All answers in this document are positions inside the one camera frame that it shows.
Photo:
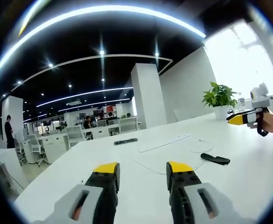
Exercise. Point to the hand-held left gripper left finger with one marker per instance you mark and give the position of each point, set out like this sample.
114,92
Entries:
92,193

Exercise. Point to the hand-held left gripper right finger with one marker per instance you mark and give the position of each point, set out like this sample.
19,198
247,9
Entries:
192,196

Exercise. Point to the white office chair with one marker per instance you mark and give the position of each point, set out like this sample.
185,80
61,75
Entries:
75,135
37,147
128,124
19,149

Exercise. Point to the person's right hand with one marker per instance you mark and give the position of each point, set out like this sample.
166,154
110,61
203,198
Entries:
272,124

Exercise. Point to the small white box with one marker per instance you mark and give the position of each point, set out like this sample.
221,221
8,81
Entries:
242,103

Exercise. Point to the green potted plant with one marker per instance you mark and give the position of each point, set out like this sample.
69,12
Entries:
220,98

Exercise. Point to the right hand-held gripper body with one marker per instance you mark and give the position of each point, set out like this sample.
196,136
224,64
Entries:
258,102

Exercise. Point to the ceiling air conditioner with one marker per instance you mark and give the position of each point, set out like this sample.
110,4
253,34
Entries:
74,102

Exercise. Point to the white desktop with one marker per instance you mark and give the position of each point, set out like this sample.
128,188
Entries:
131,182

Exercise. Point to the flat white board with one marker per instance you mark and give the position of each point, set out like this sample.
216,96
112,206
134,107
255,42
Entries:
165,142

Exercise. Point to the black flat strip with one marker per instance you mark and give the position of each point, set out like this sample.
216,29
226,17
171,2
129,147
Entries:
125,141

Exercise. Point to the white office desk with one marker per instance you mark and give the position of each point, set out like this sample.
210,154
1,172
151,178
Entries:
54,145

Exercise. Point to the long ceiling light strip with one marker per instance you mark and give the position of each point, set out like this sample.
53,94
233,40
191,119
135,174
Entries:
99,11

